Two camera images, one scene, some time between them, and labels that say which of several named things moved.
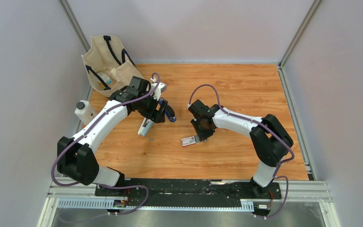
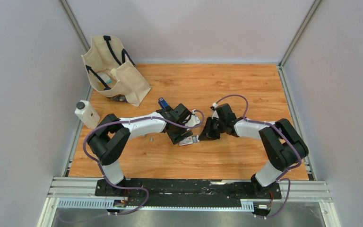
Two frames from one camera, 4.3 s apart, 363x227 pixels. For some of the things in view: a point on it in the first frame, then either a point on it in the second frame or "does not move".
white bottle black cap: x=84 y=111 does not move
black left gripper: x=157 y=116 to x=176 y=138
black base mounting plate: x=188 y=192 does not move
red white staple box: x=188 y=141 does not move
